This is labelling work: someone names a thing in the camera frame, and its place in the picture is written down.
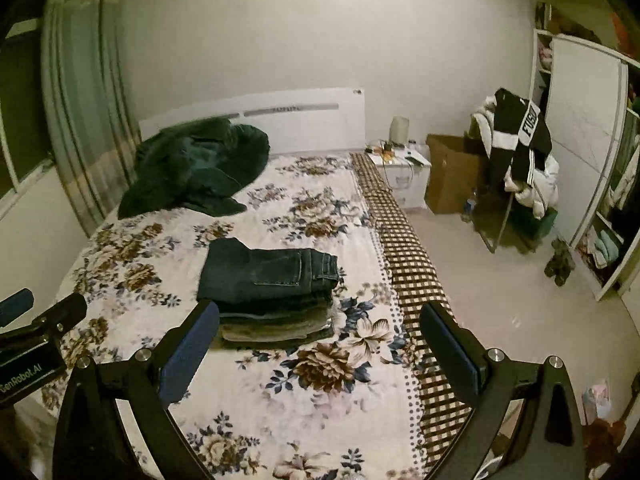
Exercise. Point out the white wardrobe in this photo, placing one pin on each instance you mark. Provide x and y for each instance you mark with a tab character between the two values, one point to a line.
575	125

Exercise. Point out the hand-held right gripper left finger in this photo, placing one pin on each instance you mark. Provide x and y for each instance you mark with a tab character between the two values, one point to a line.
187	355

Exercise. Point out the pair of dark slippers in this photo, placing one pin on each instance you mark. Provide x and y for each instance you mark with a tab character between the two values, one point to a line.
559	262

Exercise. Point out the black and white jacket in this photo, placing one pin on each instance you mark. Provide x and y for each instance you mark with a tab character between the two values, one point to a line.
517	130

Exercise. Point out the plastic water bottle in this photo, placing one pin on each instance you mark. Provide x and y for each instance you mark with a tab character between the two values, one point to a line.
468	210

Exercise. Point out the dark green jacket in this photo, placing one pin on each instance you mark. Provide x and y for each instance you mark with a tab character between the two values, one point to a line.
195	165

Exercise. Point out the green storage bin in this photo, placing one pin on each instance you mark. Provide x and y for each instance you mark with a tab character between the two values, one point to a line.
545	222

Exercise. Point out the white headboard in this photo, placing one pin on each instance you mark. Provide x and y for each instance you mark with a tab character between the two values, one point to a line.
300	120

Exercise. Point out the white cylinder lamp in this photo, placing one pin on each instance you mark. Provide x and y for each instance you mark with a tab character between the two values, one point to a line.
400	130

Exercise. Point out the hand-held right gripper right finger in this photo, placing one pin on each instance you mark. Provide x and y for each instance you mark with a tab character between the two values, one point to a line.
450	357

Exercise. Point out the window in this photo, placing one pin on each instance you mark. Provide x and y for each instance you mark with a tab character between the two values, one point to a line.
20	130

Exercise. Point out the brown checked blanket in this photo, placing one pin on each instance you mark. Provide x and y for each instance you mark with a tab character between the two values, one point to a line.
410	270

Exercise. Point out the grey green curtain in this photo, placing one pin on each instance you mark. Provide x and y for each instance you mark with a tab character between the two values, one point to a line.
85	110

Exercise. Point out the large cardboard box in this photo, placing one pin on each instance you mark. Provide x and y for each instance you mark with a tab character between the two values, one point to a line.
450	175

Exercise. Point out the bed with floral sheet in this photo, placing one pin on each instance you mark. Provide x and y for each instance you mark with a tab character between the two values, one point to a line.
210	230

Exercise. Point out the stack of folded pants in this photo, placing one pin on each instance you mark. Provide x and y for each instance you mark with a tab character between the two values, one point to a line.
280	325

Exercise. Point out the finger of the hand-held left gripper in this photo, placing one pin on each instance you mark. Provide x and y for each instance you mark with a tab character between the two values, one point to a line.
60	312
15	305

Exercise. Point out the white nightstand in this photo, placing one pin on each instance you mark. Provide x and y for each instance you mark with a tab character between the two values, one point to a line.
405	180

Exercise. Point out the dark chair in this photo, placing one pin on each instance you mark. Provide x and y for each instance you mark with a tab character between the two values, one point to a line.
492	220

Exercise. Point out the dark blue jeans pants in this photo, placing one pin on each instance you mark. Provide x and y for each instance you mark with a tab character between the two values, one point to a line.
260	275

